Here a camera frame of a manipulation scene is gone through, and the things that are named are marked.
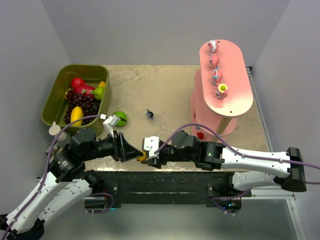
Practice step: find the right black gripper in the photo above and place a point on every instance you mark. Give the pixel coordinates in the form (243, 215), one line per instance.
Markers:
(160, 155)

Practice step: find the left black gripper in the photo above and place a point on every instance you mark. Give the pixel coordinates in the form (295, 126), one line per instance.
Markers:
(116, 146)

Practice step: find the yellow duck figurine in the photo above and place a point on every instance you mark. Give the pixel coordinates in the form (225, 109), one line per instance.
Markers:
(143, 157)

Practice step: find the purple black-eared figurine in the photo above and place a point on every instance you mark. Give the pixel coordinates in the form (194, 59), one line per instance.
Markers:
(150, 114)

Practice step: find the pink figurine with yellow hat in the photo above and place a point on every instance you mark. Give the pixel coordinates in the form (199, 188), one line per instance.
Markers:
(221, 91)

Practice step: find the pink figurine with blue glasses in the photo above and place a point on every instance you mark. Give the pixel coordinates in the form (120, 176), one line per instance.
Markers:
(217, 77)

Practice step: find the pink pig figurine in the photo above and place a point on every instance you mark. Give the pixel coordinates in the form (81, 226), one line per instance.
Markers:
(214, 61)

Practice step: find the red white figurine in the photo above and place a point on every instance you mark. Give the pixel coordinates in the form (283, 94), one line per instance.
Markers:
(213, 47)

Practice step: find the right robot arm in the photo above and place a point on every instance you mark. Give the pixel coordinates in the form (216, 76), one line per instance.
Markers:
(262, 169)

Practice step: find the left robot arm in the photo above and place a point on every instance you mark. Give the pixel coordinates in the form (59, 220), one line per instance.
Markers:
(28, 220)

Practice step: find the pink tiered shelf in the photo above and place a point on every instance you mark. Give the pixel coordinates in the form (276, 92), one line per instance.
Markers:
(213, 114)

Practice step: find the green watermelon ball toy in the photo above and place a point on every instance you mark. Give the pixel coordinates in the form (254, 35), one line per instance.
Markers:
(123, 119)

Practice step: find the dark grape bunch toy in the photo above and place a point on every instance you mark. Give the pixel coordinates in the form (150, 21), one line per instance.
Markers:
(89, 104)

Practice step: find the grey green bottle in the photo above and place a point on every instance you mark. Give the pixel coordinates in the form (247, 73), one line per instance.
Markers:
(64, 139)

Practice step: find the green apple toy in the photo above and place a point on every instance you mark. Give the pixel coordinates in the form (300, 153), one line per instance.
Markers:
(98, 93)

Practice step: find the yellow pepper toy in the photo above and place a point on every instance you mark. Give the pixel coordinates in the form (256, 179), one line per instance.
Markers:
(102, 84)

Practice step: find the beige suction hook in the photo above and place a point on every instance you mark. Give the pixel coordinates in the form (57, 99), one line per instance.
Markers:
(54, 130)

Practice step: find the red dragon fruit toy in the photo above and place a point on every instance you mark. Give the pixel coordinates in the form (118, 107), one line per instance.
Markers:
(80, 86)

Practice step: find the green plastic bin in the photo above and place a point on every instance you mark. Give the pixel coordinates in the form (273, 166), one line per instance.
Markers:
(56, 105)

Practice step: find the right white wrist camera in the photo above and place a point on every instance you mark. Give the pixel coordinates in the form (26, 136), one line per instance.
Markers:
(150, 145)

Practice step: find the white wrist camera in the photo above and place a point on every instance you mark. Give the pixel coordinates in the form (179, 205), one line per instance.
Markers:
(150, 145)
(109, 122)

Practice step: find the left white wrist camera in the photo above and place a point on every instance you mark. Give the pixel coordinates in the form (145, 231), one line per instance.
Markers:
(109, 122)

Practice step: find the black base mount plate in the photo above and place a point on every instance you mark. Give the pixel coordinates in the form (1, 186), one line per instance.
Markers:
(166, 188)

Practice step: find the aluminium frame rail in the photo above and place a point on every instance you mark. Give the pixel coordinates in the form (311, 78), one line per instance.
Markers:
(272, 195)

